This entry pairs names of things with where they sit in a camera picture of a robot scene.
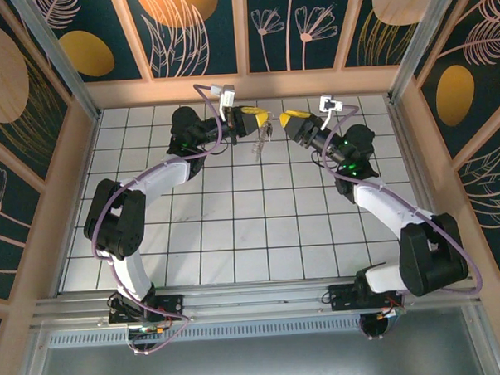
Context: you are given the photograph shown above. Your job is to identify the feather and yellow oval panel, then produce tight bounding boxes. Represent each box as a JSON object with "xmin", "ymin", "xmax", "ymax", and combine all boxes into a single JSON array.
[{"xmin": 33, "ymin": 0, "xmax": 143, "ymax": 85}]

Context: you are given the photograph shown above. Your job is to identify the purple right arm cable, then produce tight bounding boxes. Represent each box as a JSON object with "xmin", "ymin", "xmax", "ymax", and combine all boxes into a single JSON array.
[{"xmin": 318, "ymin": 98, "xmax": 484, "ymax": 318}]

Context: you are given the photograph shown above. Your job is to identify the grey metal sheet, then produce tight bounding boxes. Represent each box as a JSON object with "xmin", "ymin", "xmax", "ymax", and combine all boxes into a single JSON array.
[{"xmin": 31, "ymin": 305, "xmax": 494, "ymax": 375}]

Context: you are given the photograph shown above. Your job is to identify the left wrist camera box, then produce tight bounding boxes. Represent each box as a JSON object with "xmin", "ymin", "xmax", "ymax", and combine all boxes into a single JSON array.
[{"xmin": 209, "ymin": 83, "xmax": 238, "ymax": 120}]

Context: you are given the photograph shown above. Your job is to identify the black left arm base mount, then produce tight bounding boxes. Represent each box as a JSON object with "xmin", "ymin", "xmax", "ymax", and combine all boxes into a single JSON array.
[{"xmin": 107, "ymin": 293, "xmax": 187, "ymax": 328}]

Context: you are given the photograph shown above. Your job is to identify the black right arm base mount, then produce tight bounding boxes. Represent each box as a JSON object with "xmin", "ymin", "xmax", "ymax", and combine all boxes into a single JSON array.
[{"xmin": 328, "ymin": 279, "xmax": 405, "ymax": 314}]

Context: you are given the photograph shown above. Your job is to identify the long aluminium base rail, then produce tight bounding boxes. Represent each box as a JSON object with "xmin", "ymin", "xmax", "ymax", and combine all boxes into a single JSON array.
[{"xmin": 28, "ymin": 270, "xmax": 483, "ymax": 334}]

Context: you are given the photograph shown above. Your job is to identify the pink and gold leaves panel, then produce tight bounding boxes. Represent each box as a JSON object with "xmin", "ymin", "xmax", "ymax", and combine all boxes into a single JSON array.
[{"xmin": 454, "ymin": 133, "xmax": 500, "ymax": 277}]

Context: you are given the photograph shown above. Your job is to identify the slotted grey cable duct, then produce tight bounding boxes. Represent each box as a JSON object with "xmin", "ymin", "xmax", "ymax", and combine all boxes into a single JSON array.
[{"xmin": 46, "ymin": 317, "xmax": 365, "ymax": 349}]

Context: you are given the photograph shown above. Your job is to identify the small circuit board with wires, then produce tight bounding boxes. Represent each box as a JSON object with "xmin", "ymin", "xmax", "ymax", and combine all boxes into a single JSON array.
[
  {"xmin": 377, "ymin": 304, "xmax": 407, "ymax": 320},
  {"xmin": 127, "ymin": 322, "xmax": 169, "ymax": 339}
]

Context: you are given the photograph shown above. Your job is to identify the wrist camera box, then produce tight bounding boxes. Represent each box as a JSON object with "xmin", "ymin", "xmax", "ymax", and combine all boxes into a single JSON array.
[
  {"xmin": 209, "ymin": 83, "xmax": 238, "ymax": 120},
  {"xmin": 318, "ymin": 93, "xmax": 347, "ymax": 131}
]

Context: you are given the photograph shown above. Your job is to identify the pink flowers wall panel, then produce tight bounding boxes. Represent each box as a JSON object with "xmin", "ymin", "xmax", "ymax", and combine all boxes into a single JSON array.
[{"xmin": 245, "ymin": 0, "xmax": 350, "ymax": 75}]

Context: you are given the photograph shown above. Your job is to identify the aluminium side rail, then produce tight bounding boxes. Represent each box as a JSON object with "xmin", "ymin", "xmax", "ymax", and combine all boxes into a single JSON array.
[{"xmin": 385, "ymin": 91, "xmax": 456, "ymax": 278}]

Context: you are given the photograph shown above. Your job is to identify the yellow oval fern panel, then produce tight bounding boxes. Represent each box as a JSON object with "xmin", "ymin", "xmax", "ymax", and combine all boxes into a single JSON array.
[{"xmin": 414, "ymin": 0, "xmax": 500, "ymax": 160}]

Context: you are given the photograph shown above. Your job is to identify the orange sun leaves panel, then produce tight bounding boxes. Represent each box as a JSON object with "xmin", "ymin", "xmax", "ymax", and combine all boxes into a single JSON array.
[{"xmin": 124, "ymin": 0, "xmax": 239, "ymax": 80}]

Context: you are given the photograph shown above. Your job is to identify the peach circle gold grass panel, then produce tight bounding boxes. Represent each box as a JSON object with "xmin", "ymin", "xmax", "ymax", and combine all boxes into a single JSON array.
[{"xmin": 341, "ymin": 0, "xmax": 447, "ymax": 68}]

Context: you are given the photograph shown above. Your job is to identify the aluminium corner post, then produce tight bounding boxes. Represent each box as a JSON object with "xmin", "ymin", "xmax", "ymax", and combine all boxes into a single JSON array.
[
  {"xmin": 8, "ymin": 0, "xmax": 104, "ymax": 124},
  {"xmin": 385, "ymin": 0, "xmax": 468, "ymax": 105}
]

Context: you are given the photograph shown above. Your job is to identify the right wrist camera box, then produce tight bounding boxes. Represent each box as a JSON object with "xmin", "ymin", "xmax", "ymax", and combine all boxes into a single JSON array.
[{"xmin": 318, "ymin": 93, "xmax": 347, "ymax": 131}]

